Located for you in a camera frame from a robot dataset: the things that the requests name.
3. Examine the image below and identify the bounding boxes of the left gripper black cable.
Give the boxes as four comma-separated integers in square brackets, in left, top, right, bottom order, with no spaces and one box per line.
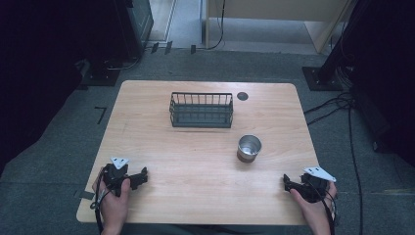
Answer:
[89,165,110,235]

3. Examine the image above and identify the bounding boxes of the light wooden furniture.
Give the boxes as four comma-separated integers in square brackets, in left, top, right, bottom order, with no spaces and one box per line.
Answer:
[205,0,357,55]

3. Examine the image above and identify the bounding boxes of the thin black hanging cable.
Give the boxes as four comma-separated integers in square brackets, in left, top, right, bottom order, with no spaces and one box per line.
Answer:
[207,0,227,51]

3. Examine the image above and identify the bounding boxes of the metal cup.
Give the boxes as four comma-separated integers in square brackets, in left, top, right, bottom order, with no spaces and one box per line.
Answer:
[236,133,263,164]

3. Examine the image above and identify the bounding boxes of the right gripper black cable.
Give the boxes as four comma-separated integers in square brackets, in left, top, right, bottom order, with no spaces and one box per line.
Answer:
[305,178,340,235]

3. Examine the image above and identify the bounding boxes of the dark equipment rack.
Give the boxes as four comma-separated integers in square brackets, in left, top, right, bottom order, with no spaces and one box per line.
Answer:
[339,0,415,168]

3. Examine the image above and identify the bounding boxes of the person's right hand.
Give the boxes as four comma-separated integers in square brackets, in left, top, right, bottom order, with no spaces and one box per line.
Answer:
[289,181,338,231]

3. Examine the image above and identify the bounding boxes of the black floor stand base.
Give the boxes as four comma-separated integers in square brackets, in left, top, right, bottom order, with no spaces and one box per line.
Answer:
[76,58,122,90]

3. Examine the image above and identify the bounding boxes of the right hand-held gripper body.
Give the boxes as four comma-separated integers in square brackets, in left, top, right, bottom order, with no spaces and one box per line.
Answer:
[299,166,338,204]

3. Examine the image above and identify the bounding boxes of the black stand base plate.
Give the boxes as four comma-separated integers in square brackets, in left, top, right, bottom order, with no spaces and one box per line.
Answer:
[301,66,345,92]

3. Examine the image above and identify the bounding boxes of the black wire basket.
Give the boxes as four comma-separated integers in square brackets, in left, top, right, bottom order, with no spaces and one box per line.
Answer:
[168,91,235,129]

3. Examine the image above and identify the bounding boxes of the black stand pole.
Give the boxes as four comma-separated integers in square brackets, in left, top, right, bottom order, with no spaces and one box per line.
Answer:
[317,0,371,84]

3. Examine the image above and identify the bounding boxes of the long black floor cable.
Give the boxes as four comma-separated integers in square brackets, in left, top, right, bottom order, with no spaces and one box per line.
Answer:
[346,97,364,235]

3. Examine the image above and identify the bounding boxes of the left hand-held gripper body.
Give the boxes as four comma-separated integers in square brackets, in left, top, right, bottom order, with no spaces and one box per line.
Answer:
[103,157,132,198]

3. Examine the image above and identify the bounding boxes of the black cabinet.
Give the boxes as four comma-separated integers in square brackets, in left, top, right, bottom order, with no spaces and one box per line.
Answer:
[112,0,155,61]

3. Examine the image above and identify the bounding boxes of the black floor cable bundle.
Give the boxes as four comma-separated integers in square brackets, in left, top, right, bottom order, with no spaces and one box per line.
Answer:
[303,91,354,127]

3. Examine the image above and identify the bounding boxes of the grey tape patch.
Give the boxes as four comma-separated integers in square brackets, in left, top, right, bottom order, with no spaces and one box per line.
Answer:
[77,190,96,201]

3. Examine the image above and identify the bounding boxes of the dark curtain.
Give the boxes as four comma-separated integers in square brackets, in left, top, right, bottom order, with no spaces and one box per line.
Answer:
[0,0,118,175]

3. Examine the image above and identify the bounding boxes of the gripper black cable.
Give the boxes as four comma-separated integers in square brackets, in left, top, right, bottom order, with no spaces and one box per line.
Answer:
[89,165,110,235]
[305,178,340,235]

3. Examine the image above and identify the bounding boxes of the person's left hand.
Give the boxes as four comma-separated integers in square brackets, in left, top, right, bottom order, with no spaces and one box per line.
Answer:
[92,177,132,230]

